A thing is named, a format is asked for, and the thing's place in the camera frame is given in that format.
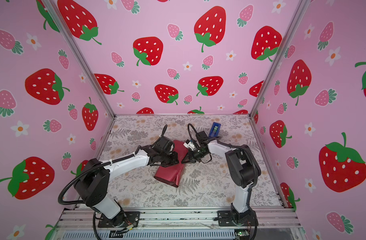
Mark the dark red wrapping paper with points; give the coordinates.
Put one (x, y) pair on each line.
(172, 175)

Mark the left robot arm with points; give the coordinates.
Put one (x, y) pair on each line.
(90, 187)

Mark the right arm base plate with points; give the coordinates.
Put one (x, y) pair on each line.
(235, 219)

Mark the blue tape dispenser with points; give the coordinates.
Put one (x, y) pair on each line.
(215, 130)

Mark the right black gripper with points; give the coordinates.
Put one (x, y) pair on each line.
(190, 156)

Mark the aluminium rail frame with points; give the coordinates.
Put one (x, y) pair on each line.
(211, 223)

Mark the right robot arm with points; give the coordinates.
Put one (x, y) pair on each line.
(243, 168)

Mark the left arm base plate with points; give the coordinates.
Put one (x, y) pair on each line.
(124, 219)

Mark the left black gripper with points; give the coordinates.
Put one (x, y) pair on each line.
(175, 160)

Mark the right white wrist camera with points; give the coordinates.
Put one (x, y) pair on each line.
(191, 144)

